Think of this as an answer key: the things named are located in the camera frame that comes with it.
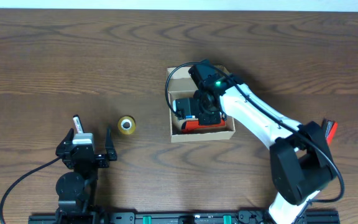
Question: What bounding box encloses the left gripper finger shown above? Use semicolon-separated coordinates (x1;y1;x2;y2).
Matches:
105;128;116;156
56;128;74;152

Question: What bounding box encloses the black marker pen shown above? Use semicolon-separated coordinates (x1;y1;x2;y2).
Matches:
73;114;84;134

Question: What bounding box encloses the red utility knife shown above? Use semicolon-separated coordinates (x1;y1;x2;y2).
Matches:
181;119;226;134

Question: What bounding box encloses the yellow tape roll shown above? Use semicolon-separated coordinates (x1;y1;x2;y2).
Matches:
117;116;136;135

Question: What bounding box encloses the red black stapler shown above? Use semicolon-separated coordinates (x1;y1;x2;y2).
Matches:
321;119;338;146

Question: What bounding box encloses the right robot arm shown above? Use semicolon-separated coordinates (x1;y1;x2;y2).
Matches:
183;60;341;223

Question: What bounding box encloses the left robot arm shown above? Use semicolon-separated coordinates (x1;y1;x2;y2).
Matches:
55;129;117;218

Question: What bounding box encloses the cardboard box with lid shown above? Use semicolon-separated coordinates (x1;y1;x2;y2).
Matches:
167;65;236;142

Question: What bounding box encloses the right black cable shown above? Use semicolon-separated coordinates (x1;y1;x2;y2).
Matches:
164;62;346;205

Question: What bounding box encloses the black cable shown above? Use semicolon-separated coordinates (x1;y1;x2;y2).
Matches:
164;62;346;205
0;156;63;224

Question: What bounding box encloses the black mounting rail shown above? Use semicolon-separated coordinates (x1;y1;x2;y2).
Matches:
28;211;341;224

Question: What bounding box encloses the left black cable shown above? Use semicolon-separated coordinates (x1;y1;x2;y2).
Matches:
0;156;63;224

